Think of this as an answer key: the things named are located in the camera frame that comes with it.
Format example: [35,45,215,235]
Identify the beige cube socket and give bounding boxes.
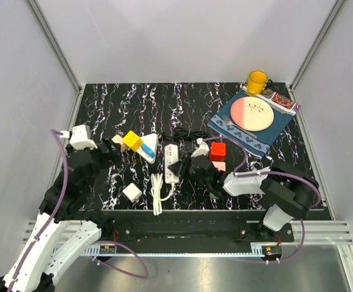
[111,134,128,153]

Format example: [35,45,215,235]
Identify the pink cube socket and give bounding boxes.
[212,161,226,172]

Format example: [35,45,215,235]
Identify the red cube socket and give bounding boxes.
[209,142,226,162]

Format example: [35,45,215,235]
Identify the yellow cube socket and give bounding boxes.
[123,131,143,152]

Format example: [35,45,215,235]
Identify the green power strip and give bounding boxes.
[209,192,219,200]

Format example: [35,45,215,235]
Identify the blue plug adapter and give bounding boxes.
[141,144,155,158]

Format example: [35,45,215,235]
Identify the white triangular power strip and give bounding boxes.
[137,133,158,164]

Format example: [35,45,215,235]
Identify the white rectangular power strip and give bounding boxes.
[164,144,179,184]

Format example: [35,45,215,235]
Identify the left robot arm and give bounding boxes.
[0,139,122,291]

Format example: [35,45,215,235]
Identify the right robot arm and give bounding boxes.
[164,149,321,242]

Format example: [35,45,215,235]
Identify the white cube charger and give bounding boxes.
[122,183,142,203]

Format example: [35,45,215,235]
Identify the silver fork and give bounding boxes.
[222,115,257,139]

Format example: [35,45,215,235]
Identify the blue placemat cloth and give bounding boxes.
[208,89,294,158]

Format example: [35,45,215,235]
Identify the pink cream plate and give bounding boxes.
[230,97,274,131]

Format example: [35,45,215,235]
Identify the yellow mug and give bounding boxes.
[246,71,273,94]

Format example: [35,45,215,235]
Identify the black coiled cable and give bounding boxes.
[158,127,226,147]

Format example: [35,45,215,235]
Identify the white coiled cable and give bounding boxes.
[150,173,175,216]

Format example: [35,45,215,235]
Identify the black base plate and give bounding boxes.
[82,209,296,253]

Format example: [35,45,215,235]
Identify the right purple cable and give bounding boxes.
[200,135,322,265]

